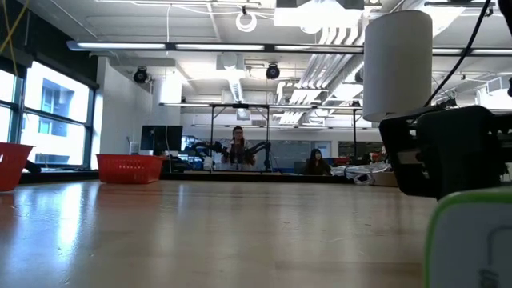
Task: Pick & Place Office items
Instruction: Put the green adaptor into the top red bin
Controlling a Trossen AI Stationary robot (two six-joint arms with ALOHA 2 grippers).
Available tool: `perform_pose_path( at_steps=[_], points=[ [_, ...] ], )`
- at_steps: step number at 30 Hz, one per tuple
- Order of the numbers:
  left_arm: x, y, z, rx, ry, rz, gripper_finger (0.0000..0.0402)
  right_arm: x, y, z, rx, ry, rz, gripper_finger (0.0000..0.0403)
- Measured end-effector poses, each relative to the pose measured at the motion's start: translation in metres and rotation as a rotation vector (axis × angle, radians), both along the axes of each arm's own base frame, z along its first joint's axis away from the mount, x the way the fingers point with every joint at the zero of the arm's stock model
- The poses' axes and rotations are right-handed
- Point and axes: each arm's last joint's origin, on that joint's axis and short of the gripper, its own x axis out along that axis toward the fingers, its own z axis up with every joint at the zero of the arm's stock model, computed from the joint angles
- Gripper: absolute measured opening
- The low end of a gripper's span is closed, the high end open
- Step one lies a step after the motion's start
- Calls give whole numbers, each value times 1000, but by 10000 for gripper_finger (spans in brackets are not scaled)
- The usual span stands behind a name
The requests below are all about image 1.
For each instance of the green and white wall charger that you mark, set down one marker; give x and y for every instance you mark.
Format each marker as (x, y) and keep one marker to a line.
(468, 244)

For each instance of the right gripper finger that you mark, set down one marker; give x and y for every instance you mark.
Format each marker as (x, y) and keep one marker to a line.
(402, 160)

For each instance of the black ceiling spotlight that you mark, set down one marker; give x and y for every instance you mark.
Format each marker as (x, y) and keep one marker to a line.
(141, 75)
(273, 71)

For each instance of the black metal frame rig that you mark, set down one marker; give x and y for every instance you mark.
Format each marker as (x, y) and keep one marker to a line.
(240, 105)

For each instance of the black lab robot arm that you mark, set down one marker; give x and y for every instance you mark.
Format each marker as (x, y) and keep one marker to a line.
(260, 146)

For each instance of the red plastic mesh basket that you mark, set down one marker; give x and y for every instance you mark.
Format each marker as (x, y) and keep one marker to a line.
(130, 168)
(12, 166)

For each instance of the large glass window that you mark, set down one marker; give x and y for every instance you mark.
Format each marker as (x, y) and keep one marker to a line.
(56, 104)

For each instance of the round wooden lamp base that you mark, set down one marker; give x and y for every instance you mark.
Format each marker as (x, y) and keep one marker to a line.
(385, 179)

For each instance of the white cylindrical lamp shade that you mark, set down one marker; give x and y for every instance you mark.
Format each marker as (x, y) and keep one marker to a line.
(396, 68)

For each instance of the black computer monitor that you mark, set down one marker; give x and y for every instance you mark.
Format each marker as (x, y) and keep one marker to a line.
(160, 138)

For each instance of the black aluminium table frame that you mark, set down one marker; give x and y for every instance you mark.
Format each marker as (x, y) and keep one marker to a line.
(240, 176)

